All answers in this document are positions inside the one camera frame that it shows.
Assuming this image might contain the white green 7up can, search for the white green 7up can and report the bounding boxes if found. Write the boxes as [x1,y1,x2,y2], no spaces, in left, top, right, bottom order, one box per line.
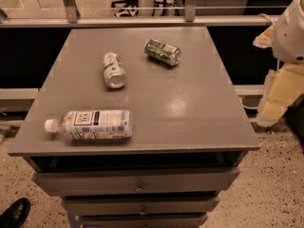
[103,52,127,88]

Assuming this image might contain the green soda can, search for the green soda can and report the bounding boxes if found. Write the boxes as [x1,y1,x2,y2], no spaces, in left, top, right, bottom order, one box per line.
[144,39,181,67]

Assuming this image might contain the black leather shoe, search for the black leather shoe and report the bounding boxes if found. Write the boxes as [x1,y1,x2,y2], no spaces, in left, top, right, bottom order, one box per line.
[0,198,31,228]

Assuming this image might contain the grey drawer cabinet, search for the grey drawer cabinet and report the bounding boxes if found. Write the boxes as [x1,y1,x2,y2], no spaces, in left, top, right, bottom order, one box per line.
[9,27,258,228]

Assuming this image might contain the clear plastic water bottle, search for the clear plastic water bottle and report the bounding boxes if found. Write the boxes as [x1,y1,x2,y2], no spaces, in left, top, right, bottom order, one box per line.
[45,109,133,140]

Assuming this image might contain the metal railing frame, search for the metal railing frame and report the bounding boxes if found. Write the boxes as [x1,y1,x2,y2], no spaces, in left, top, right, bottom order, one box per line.
[0,0,278,28]

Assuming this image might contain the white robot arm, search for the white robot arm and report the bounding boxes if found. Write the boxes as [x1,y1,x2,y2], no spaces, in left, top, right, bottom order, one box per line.
[253,0,304,127]

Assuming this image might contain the black office chair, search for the black office chair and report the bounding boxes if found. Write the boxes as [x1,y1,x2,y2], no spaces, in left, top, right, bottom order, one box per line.
[111,0,139,17]

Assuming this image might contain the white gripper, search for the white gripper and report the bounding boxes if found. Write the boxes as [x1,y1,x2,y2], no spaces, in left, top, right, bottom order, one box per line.
[253,4,304,126]

